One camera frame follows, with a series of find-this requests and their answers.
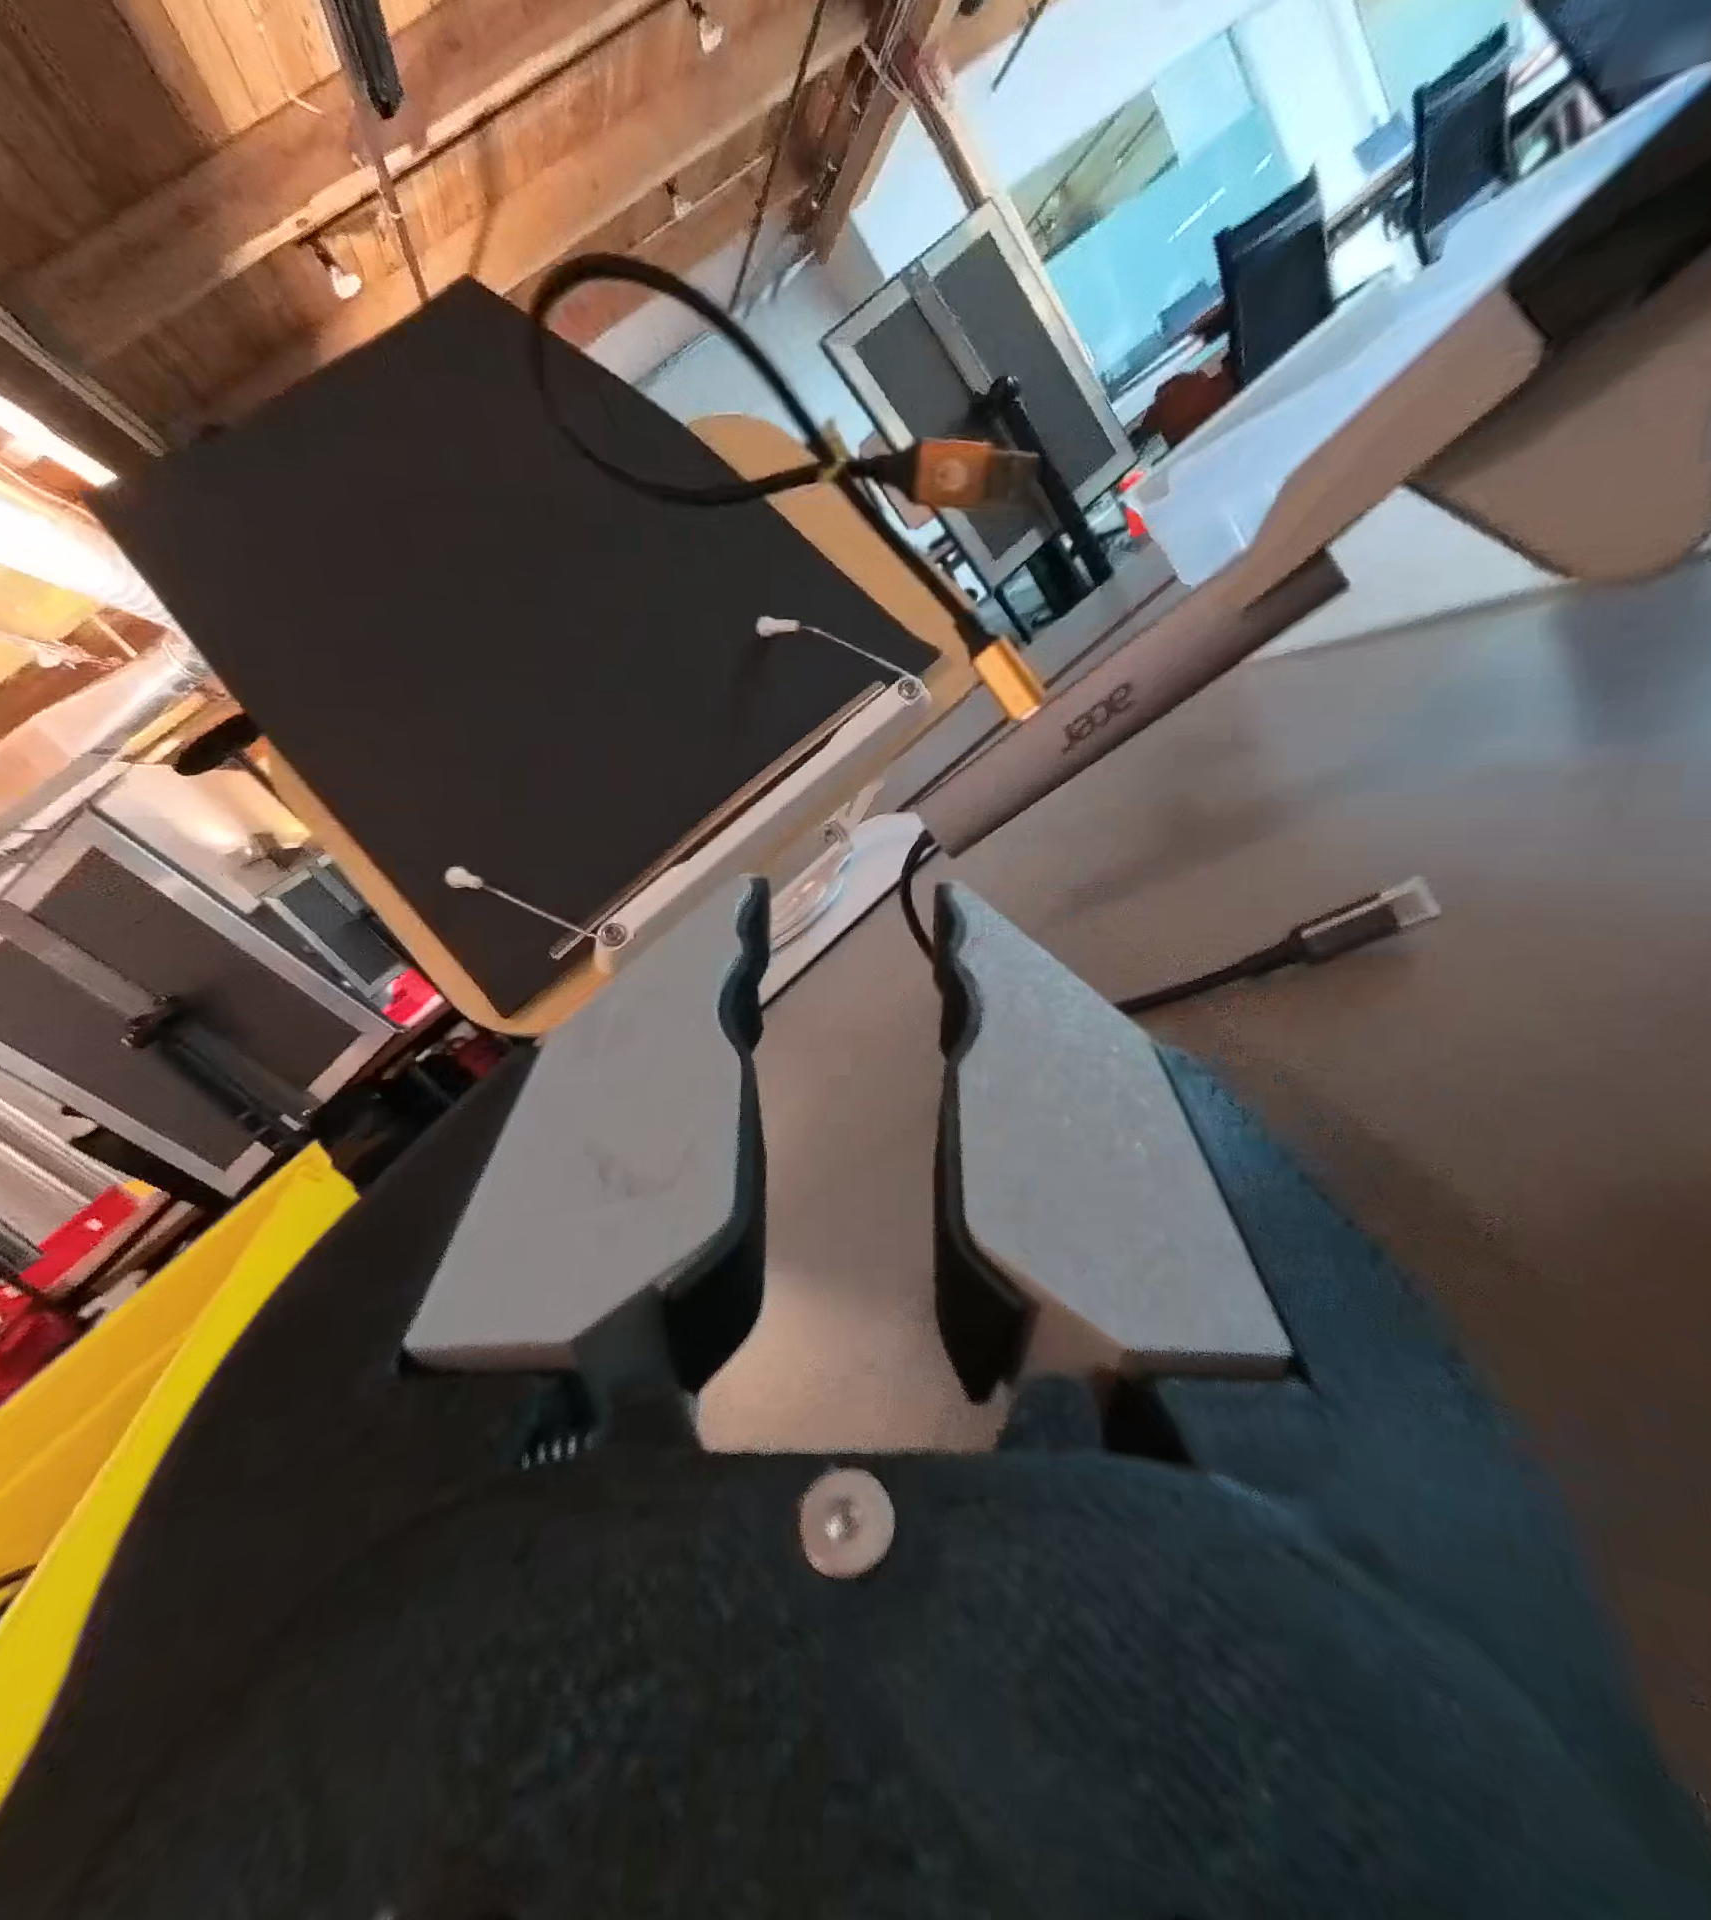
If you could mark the white round stand base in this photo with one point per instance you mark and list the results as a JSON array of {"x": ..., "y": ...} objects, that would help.
[{"x": 857, "y": 879}]

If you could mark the yellow twist tie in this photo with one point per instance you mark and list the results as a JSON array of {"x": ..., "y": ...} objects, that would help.
[{"x": 833, "y": 451}]

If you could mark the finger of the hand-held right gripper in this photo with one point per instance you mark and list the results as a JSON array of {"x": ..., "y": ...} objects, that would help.
[{"x": 1621, "y": 465}]

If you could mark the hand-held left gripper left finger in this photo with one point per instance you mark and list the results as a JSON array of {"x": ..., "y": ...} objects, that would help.
[{"x": 600, "y": 1171}]

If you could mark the yellow plastic bin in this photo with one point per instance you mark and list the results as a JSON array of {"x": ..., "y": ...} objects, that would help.
[{"x": 75, "y": 1441}]

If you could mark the red plastic bin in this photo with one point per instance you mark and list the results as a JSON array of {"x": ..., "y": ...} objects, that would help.
[{"x": 90, "y": 1244}]

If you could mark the grey framed panel on stand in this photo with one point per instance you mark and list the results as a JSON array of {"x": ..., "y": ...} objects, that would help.
[
  {"x": 121, "y": 1006},
  {"x": 1005, "y": 346}
]

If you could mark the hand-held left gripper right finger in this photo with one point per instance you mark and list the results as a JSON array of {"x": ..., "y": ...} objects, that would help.
[{"x": 1095, "y": 1186}]

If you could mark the white table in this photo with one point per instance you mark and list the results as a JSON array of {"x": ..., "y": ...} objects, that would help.
[{"x": 1335, "y": 391}]

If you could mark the grey usb hub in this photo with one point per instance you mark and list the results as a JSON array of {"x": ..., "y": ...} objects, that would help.
[{"x": 1171, "y": 683}]

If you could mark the black office chair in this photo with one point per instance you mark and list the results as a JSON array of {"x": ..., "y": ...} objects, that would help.
[
  {"x": 1276, "y": 286},
  {"x": 1464, "y": 143}
]

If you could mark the black board with wooden frame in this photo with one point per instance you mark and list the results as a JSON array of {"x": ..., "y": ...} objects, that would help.
[{"x": 467, "y": 599}]

